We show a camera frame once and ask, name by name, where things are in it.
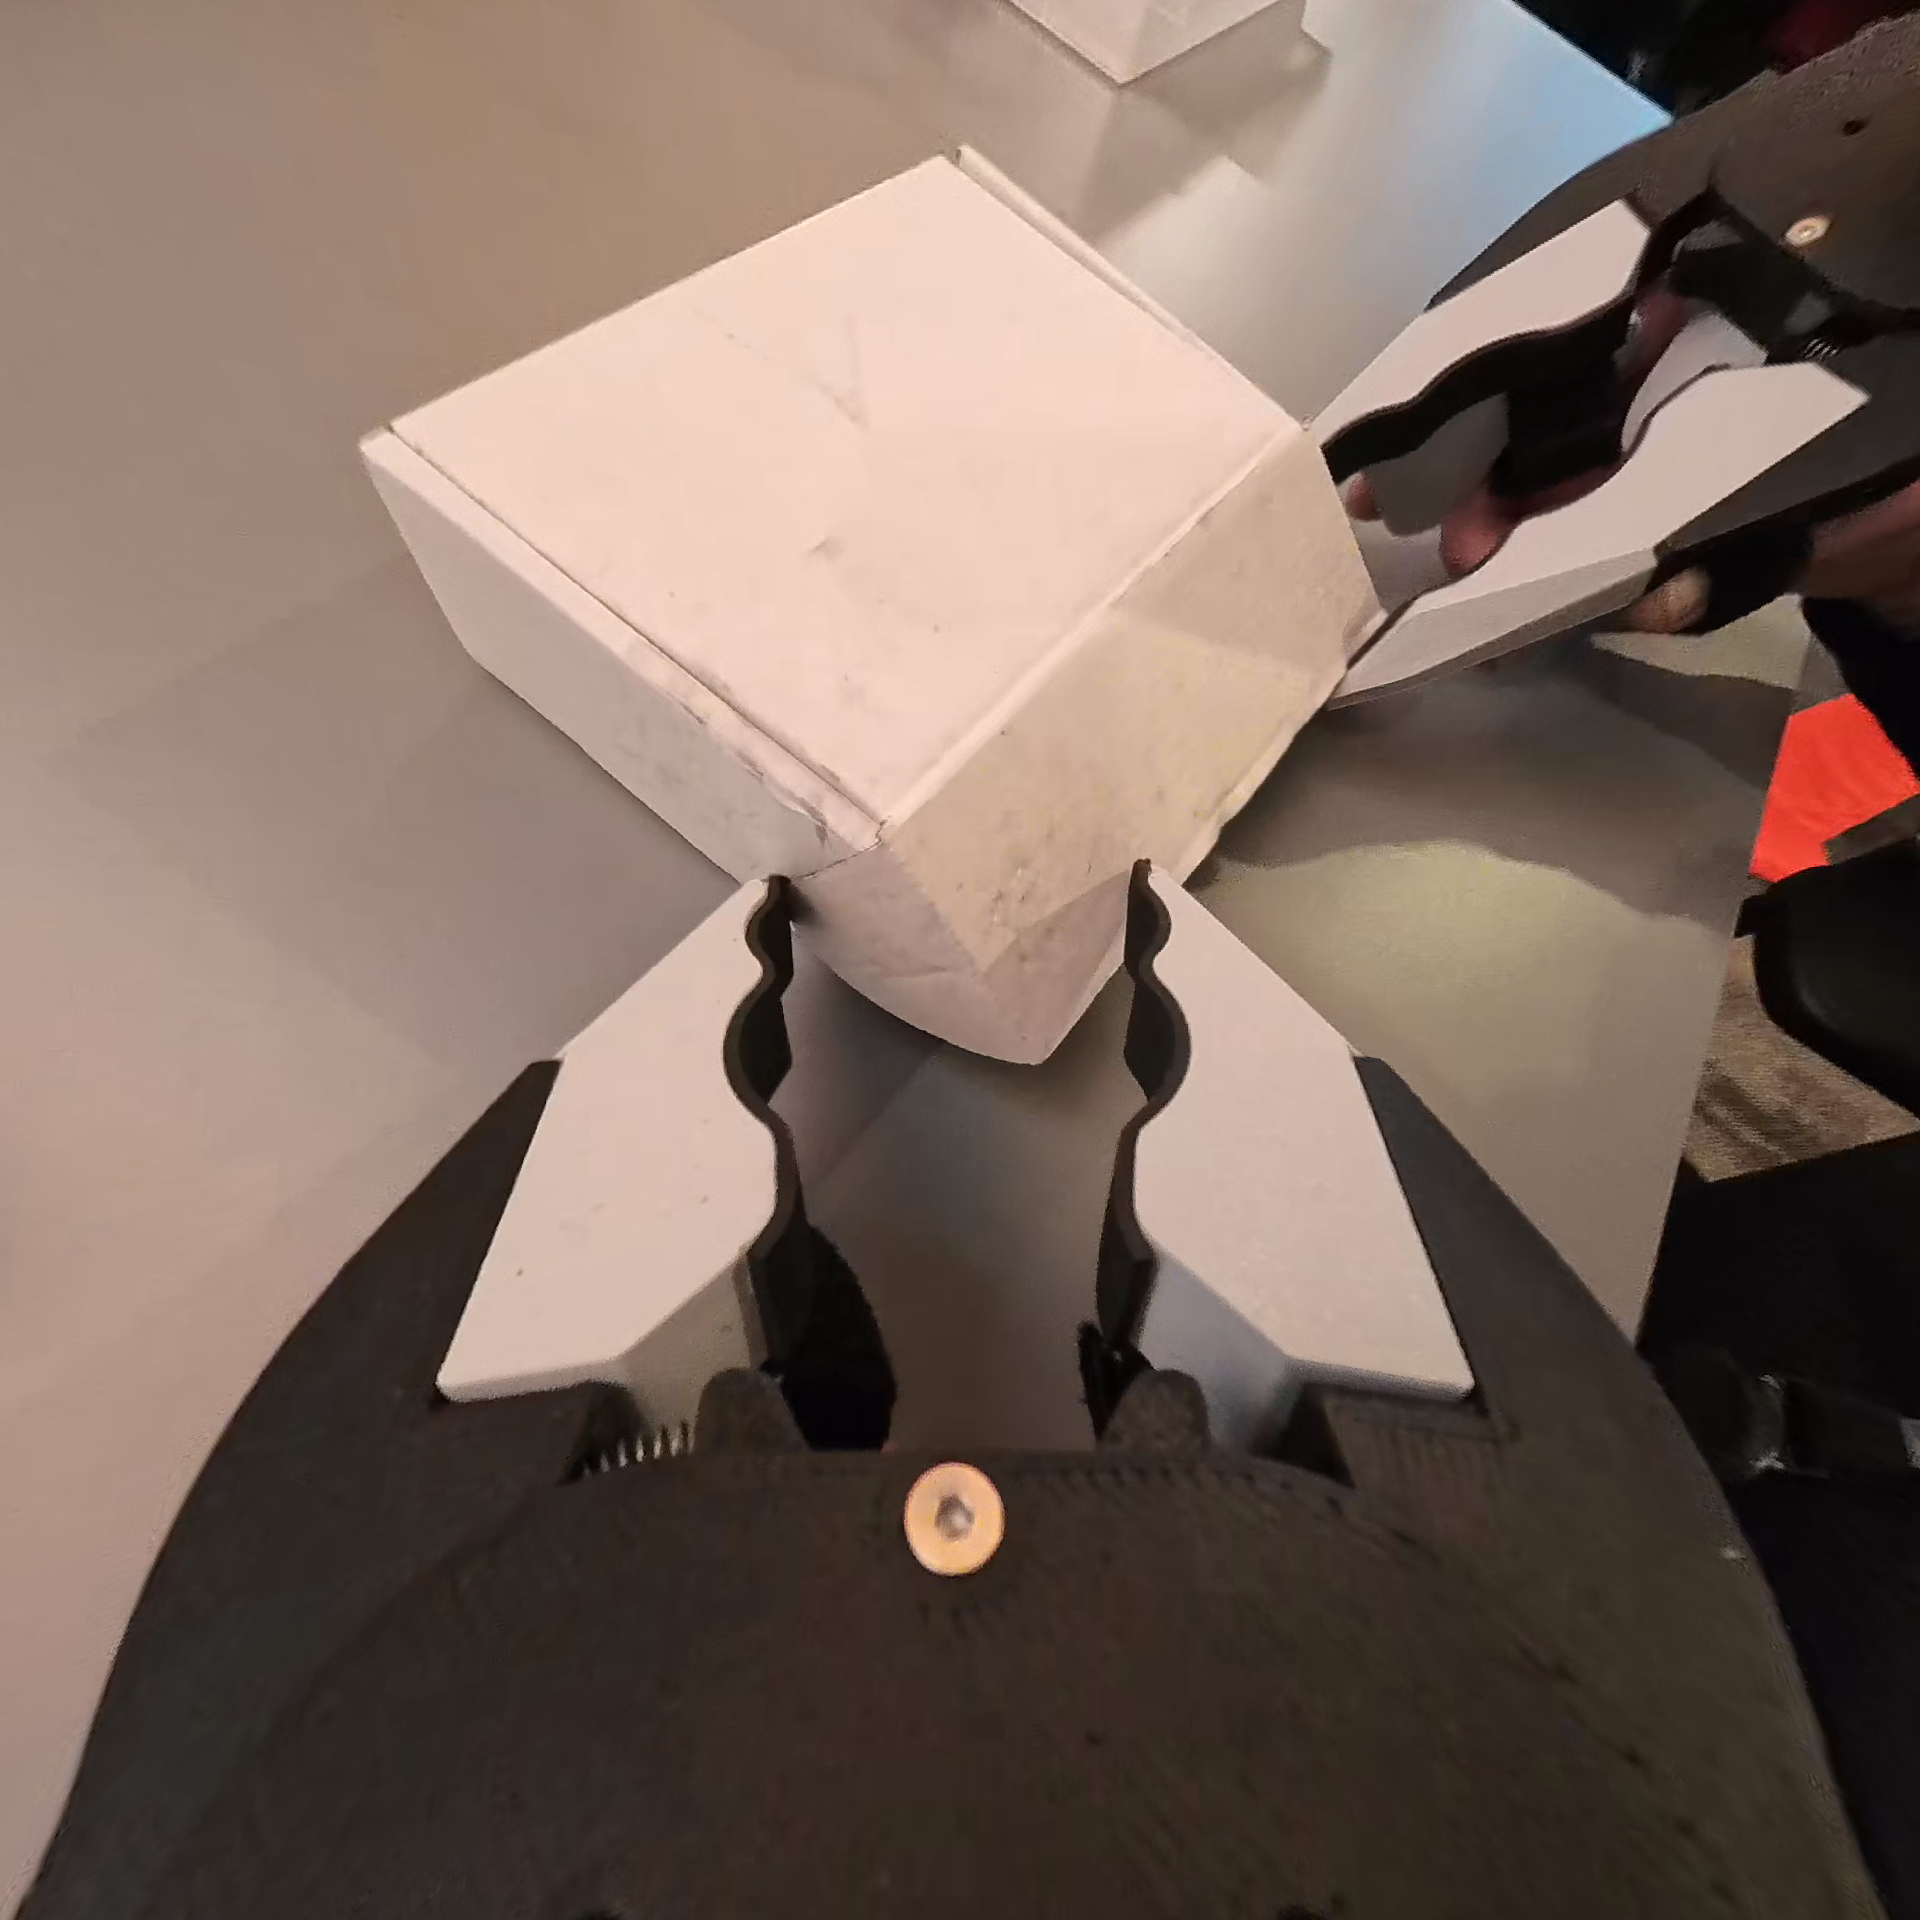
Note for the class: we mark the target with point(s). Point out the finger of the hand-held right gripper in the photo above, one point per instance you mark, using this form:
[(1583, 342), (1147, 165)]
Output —
[(1515, 284), (1694, 450)]

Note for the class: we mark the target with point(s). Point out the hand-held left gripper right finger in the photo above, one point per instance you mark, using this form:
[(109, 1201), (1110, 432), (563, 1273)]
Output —
[(1291, 1201)]

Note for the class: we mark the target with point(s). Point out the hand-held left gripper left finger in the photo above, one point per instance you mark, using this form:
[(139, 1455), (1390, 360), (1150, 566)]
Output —
[(615, 1201)]

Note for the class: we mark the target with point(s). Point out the clear plastic container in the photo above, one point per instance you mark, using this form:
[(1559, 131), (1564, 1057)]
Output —
[(1155, 30)]

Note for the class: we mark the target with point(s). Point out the white cardboard box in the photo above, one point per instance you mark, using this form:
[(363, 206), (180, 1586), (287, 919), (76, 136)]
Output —
[(901, 600)]

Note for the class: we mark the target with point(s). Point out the person's right forearm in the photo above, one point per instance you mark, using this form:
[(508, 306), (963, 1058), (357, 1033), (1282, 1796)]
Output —
[(1874, 645)]

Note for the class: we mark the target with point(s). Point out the person's right hand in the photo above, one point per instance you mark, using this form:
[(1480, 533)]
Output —
[(1479, 533)]

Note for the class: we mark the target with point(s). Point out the red object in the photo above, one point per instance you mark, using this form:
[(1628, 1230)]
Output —
[(1823, 788)]

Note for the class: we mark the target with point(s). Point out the black chair armrest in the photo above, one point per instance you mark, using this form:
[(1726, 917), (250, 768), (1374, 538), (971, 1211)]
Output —
[(1844, 974)]

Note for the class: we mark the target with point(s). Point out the person's dark clothing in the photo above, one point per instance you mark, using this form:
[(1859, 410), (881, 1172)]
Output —
[(1800, 1500)]

